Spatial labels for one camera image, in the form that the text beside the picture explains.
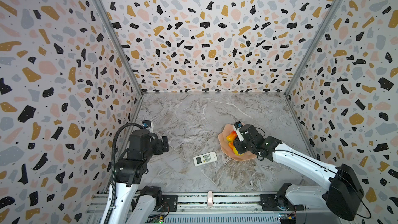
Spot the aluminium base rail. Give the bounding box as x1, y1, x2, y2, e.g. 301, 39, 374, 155
82, 191, 352, 224

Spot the red yellow fake mango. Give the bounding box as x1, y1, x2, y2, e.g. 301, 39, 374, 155
226, 131, 237, 142

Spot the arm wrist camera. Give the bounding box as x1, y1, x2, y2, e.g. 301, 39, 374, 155
233, 121, 244, 142
141, 120, 153, 132

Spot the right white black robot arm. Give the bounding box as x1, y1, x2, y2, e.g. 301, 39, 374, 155
233, 121, 364, 221

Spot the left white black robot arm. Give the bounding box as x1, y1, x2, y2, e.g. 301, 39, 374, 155
101, 129, 169, 224

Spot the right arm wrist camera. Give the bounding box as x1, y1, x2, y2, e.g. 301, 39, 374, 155
233, 121, 244, 142

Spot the yellow fake lemon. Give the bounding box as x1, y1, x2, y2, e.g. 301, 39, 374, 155
233, 148, 241, 156

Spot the white remote control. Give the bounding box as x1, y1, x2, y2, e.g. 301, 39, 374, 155
193, 151, 218, 167

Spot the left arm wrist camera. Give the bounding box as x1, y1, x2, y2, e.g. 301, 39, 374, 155
141, 120, 153, 132

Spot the small white clip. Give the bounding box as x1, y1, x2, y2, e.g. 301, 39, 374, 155
207, 191, 214, 207

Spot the pink scalloped fruit bowl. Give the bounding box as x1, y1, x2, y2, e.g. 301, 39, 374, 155
218, 124, 257, 162

